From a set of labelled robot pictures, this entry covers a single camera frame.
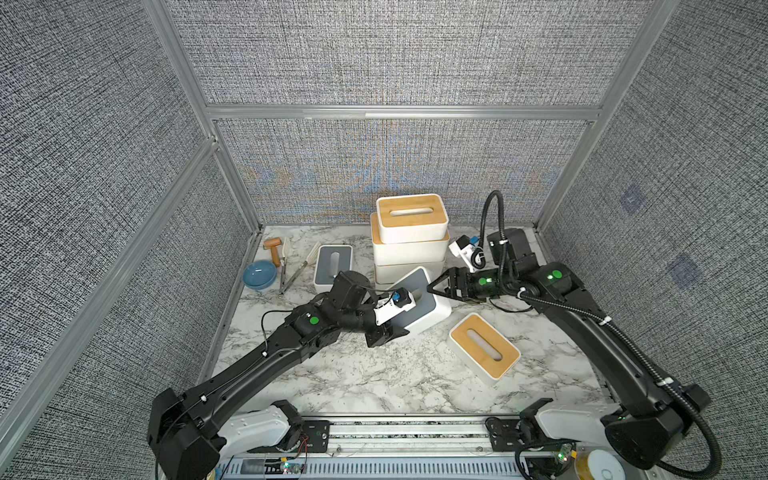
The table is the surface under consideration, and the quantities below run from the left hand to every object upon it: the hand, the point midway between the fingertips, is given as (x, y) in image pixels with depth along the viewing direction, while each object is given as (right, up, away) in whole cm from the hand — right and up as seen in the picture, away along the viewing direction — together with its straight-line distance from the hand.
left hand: (407, 319), depth 70 cm
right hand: (+6, +8, -3) cm, 11 cm away
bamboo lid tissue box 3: (+24, -12, +16) cm, 31 cm away
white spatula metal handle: (-33, +12, +36) cm, 51 cm away
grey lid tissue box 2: (-24, +13, +35) cm, 44 cm away
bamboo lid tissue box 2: (+7, +16, +10) cm, 20 cm away
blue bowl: (-49, +8, +33) cm, 59 cm away
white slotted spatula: (-41, +18, +40) cm, 60 cm away
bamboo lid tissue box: (+2, +24, +6) cm, 25 cm away
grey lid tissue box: (+4, +3, -6) cm, 8 cm away
